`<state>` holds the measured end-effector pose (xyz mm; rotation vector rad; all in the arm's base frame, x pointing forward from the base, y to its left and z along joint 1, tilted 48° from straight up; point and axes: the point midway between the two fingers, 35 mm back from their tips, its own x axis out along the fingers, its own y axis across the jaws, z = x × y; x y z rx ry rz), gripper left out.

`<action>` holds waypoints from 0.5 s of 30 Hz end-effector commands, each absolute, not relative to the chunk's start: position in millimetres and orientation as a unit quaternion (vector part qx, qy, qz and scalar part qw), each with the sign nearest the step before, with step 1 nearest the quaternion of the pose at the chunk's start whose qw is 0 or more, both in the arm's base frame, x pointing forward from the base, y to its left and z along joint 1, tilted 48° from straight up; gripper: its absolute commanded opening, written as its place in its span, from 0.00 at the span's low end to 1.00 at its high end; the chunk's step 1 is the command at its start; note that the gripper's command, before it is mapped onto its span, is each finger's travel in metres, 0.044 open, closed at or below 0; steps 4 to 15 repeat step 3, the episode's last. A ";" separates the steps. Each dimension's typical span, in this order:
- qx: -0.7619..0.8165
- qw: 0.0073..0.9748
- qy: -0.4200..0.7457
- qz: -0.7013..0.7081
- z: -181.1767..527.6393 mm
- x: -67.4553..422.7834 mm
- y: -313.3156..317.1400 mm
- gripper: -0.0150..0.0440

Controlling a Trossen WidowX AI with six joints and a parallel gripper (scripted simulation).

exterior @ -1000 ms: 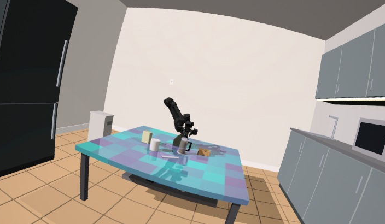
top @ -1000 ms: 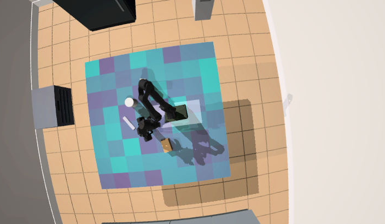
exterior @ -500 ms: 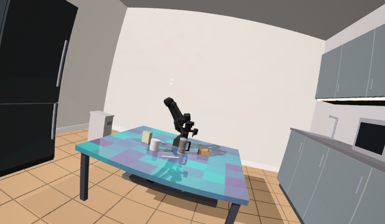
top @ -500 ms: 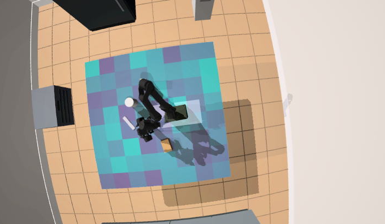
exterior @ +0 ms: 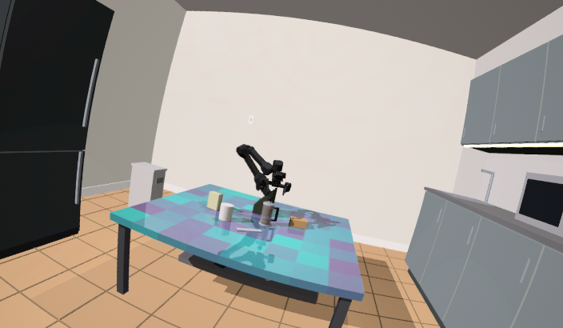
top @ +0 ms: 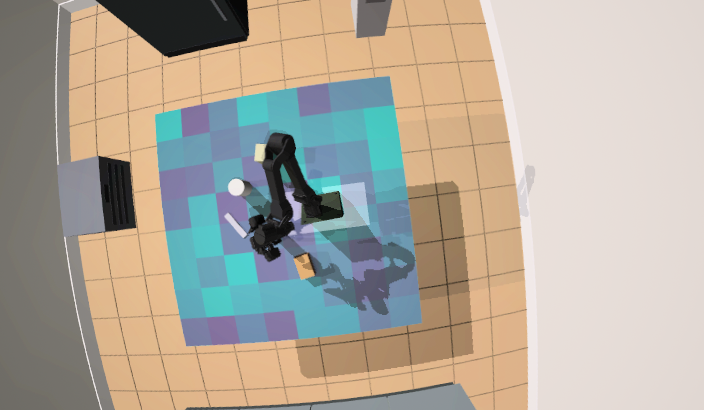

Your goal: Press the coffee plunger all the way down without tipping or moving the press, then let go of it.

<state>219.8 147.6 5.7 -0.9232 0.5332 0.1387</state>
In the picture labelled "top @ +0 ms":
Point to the pale lavender flat bar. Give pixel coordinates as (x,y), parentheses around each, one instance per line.
(233,222)

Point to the tan rectangular block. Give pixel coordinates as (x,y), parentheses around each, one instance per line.
(305,265)

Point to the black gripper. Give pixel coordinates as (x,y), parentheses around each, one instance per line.
(271,253)

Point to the pale yellow rectangular block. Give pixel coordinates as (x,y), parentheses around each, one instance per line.
(259,152)

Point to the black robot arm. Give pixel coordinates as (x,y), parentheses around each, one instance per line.
(283,146)

